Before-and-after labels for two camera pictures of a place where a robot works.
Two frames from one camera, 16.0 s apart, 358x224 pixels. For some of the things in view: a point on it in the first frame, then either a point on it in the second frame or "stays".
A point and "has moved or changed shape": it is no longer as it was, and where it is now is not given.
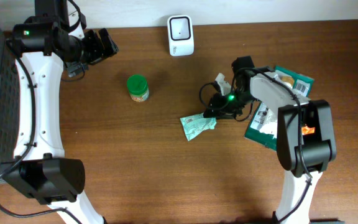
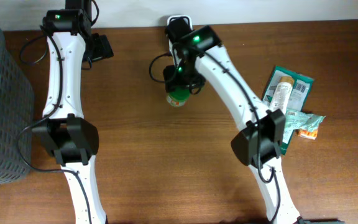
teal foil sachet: (194, 124) has moved or changed shape
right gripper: (217, 109) → (168, 75)
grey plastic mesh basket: (0, 102) stays
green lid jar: (138, 88) → (178, 98)
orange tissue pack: (306, 130) stays
